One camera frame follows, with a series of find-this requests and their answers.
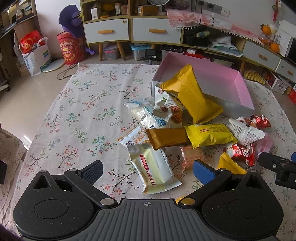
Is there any pink snack pack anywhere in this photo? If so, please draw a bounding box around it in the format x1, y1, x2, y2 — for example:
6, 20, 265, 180
254, 133, 273, 160

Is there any red snack pack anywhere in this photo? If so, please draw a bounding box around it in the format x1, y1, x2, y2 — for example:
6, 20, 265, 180
224, 144, 255, 167
236, 114, 272, 130

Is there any pink wafer pack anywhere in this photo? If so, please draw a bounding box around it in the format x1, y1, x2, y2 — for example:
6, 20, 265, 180
181, 146, 206, 173

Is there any white triangular nut bag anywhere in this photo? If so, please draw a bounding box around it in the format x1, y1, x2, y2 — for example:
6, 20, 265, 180
227, 117, 265, 146

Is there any yellow cake snack pack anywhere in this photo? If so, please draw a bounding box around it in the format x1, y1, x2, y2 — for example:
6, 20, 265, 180
185, 123, 237, 148

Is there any cream white snack pack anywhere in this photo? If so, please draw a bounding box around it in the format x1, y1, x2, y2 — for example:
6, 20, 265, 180
127, 143, 182, 195

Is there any gold brown snack bar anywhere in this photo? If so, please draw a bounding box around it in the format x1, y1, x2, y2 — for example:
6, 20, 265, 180
145, 128, 191, 150

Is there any large yellow snack bag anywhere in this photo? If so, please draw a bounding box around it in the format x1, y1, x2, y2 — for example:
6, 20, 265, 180
161, 64, 223, 124

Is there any pecan kernel snack bag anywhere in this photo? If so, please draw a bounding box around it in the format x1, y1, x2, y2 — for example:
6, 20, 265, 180
152, 85, 183, 128

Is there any white blue snack pack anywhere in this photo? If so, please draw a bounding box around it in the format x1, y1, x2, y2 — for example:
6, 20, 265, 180
123, 99, 171, 128

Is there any orange white cookie pack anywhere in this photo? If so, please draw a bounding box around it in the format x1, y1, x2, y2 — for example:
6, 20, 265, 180
118, 126, 149, 148

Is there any pink cardboard box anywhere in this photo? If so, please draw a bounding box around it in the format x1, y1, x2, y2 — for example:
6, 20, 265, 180
151, 52, 255, 119

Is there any yellow egg tray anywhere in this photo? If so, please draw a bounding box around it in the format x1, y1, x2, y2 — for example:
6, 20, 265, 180
243, 68, 265, 85

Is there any orange fruit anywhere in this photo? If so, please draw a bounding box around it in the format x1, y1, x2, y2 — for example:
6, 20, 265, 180
260, 24, 271, 36
269, 43, 280, 53

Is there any white microwave oven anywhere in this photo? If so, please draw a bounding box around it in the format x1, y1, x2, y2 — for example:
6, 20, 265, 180
274, 20, 296, 64

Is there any red cylindrical gift box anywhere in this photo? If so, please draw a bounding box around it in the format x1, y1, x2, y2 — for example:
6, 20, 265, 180
57, 31, 87, 66

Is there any white paper shopping bag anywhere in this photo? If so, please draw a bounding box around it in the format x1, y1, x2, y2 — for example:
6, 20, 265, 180
19, 37, 52, 76

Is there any purple plush toy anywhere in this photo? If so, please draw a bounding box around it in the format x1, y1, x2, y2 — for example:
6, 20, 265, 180
59, 4, 95, 55

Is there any wooden white drawer cabinet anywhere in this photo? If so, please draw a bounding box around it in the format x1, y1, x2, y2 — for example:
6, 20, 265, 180
80, 1, 295, 82

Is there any pink cloth cover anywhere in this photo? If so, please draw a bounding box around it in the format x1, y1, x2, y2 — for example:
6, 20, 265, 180
166, 9, 264, 46

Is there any white desk fan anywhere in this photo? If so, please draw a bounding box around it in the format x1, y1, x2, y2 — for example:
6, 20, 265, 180
148, 0, 170, 16

